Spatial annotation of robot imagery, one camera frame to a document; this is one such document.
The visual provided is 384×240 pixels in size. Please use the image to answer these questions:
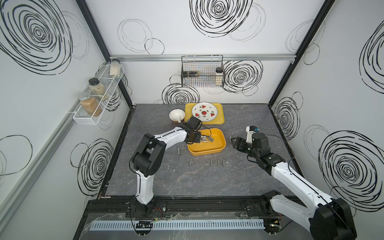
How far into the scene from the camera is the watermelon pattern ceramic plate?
1.14m

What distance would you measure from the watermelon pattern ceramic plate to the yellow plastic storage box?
0.46 feet

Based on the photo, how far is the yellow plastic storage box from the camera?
0.91 metres

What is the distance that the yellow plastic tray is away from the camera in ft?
3.65

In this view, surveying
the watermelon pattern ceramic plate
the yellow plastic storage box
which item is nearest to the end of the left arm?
the yellow plastic storage box
